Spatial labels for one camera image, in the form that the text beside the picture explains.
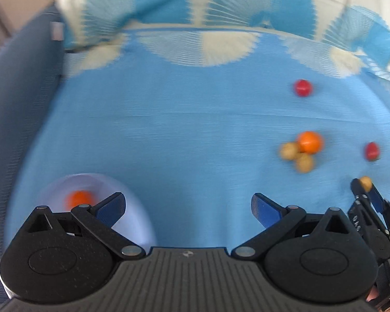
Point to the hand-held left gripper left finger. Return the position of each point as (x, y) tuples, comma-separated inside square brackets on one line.
[(110, 206)]

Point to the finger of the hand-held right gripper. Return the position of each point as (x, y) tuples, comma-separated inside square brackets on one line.
[(358, 193), (377, 200)]

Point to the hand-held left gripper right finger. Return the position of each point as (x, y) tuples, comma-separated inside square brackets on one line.
[(266, 208)]

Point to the tan longan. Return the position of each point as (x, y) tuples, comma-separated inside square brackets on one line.
[(305, 163), (365, 182), (288, 150)]

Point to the light blue plate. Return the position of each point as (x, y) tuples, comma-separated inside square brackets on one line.
[(133, 211)]

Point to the small orange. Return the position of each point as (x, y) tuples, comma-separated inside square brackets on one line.
[(309, 142), (79, 198)]

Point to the red cherry tomato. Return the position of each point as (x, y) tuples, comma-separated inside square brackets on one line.
[(303, 87), (372, 151)]

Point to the blue fan-print sheet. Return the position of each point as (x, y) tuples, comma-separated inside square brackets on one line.
[(182, 120)]

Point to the blue denim sofa armrest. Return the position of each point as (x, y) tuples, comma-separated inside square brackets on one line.
[(19, 104)]

